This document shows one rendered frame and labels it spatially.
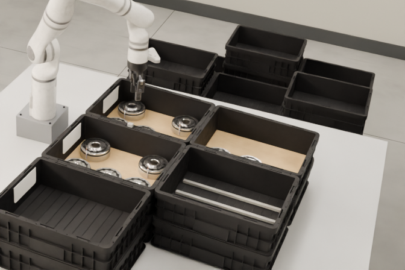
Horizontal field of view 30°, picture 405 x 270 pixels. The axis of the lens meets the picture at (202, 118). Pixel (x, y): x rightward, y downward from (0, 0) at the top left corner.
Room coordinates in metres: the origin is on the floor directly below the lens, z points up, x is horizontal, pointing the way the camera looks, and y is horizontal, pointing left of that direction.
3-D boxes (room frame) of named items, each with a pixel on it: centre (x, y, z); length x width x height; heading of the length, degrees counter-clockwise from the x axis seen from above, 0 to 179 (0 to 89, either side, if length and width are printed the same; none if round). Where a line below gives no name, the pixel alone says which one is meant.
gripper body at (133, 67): (2.42, 0.26, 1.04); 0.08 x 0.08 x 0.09
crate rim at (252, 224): (1.94, -0.11, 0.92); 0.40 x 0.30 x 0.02; 73
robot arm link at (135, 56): (2.43, 0.24, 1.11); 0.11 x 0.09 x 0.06; 113
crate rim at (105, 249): (1.77, 0.36, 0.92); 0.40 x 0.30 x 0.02; 73
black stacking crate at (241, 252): (1.94, -0.11, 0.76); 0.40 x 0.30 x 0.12; 73
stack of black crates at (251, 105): (3.33, -0.21, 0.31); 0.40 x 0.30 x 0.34; 77
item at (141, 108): (2.45, 0.27, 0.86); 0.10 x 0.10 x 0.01
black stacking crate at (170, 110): (2.35, 0.19, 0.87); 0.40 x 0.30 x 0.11; 73
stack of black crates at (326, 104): (3.24, -0.60, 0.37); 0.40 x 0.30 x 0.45; 77
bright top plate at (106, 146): (2.16, 0.36, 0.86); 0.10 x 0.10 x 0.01
